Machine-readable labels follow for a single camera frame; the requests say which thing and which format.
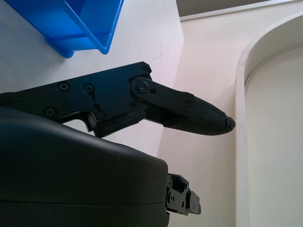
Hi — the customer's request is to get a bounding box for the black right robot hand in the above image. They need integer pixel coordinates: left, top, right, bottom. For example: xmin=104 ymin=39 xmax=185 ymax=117
xmin=0 ymin=61 xmax=237 ymax=227

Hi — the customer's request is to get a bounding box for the white curved tray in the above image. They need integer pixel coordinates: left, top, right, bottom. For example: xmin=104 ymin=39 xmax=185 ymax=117
xmin=235 ymin=10 xmax=303 ymax=227

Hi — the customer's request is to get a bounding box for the blue plastic tray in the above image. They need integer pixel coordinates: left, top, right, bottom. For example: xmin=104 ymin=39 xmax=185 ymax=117
xmin=9 ymin=0 xmax=125 ymax=59

